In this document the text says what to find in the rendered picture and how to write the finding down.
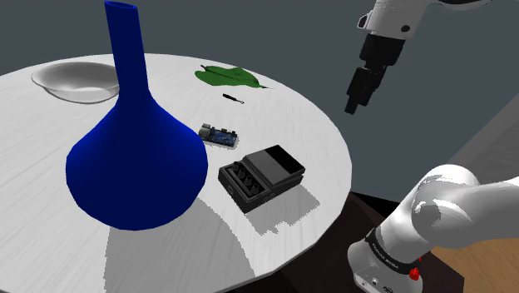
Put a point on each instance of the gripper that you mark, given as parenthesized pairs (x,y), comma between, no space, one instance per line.
(381,50)

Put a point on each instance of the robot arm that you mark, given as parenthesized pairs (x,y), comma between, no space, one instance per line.
(442,211)

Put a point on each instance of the round white table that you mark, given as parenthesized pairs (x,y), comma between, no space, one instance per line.
(284,121)

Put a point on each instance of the small black tool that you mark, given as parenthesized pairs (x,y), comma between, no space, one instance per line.
(232,97)

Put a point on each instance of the black effects pedal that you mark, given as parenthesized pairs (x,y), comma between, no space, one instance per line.
(259,176)

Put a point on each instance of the green leaf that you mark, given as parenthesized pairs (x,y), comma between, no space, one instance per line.
(229,77)

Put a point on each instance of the blue circuit board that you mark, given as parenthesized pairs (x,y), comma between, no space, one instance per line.
(219,136)

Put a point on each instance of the blue long-necked vase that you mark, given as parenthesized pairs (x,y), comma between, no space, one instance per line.
(136,170)

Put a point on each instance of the white bowl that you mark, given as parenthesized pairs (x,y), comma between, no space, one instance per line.
(77,83)

